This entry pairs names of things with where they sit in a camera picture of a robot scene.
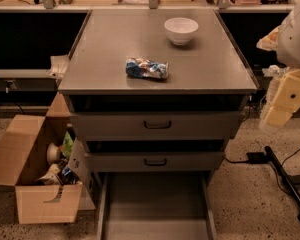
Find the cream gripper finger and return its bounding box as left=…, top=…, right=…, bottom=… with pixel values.
left=263, top=106, right=292, bottom=127
left=256, top=27, right=279, bottom=51

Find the crushed blue redbull can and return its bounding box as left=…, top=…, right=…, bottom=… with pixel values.
left=126, top=58, right=169, bottom=79

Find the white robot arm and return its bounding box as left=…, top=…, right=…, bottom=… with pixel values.
left=257, top=1, right=300, bottom=131

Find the grey top drawer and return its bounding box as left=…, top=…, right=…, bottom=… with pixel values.
left=70, top=111, right=243, bottom=141

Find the grey drawer cabinet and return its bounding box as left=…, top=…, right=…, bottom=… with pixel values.
left=59, top=9, right=257, bottom=176

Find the grey middle drawer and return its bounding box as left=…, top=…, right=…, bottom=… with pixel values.
left=85, top=152, right=224, bottom=172

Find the grey open bottom drawer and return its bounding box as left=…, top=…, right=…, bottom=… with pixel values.
left=96, top=172, right=217, bottom=240

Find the black power adapter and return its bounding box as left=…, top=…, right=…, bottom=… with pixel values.
left=247, top=152, right=268, bottom=164

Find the black stand leg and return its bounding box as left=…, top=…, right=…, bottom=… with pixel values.
left=264, top=146, right=300, bottom=221

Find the white ceramic bowl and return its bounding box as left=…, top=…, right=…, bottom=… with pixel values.
left=164, top=17, right=199, bottom=46

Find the green packet in box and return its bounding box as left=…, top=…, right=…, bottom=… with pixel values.
left=62, top=132, right=74, bottom=159

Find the white round object in box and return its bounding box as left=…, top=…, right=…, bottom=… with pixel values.
left=46, top=143, right=61, bottom=165

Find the open cardboard box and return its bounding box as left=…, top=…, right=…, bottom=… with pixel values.
left=0, top=94, right=96, bottom=224

